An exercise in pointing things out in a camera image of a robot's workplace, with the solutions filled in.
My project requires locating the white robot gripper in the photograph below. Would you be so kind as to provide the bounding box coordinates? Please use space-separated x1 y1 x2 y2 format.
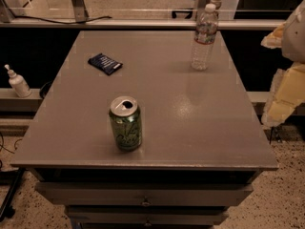
261 0 305 127

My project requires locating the clear plastic water bottle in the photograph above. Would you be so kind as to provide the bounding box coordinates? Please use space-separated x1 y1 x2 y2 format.
191 4 218 71

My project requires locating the white pump lotion bottle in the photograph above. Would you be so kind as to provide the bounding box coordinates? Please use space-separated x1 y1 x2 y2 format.
5 64 31 98

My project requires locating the green soda can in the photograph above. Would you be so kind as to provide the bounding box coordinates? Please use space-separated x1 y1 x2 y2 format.
109 96 142 152

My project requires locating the dark blue snack packet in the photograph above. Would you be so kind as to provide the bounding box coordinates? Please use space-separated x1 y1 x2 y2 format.
88 53 123 75

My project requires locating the grey lower drawer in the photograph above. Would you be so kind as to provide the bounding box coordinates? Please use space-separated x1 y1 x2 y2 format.
66 206 228 226

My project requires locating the grey drawer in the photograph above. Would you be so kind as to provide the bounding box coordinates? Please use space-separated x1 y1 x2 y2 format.
35 182 253 207
66 206 228 226

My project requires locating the grey top drawer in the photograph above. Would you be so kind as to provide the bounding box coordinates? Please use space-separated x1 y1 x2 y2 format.
35 182 253 207

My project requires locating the black stand leg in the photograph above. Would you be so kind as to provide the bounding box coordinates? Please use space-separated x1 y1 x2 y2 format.
0 168 25 222

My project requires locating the metal frame post left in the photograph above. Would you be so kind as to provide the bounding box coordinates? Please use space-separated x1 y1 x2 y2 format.
71 0 89 23

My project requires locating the black cable on ledge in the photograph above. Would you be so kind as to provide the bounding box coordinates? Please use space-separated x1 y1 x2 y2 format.
0 0 112 25

